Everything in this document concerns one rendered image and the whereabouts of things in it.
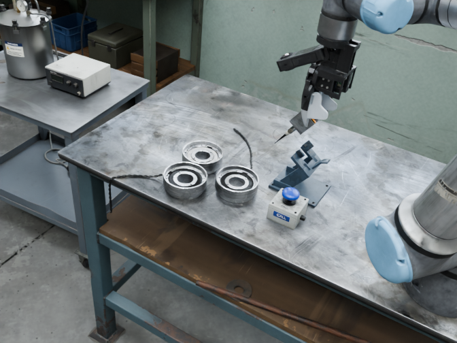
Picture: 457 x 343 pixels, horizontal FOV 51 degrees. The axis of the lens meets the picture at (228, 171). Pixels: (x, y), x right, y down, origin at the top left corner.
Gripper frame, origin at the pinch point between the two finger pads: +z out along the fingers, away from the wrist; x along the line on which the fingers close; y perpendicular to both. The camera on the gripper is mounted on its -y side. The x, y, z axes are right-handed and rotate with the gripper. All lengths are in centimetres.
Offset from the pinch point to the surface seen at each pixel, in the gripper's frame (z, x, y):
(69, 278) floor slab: 100, -12, -79
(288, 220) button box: 17.7, -15.0, 5.9
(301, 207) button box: 15.3, -11.8, 7.3
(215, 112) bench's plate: 19.7, 17.3, -35.0
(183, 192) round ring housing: 17.0, -22.5, -17.7
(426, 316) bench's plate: 19.9, -20.2, 39.0
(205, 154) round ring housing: 17.6, -5.5, -23.2
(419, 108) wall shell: 59, 150, 7
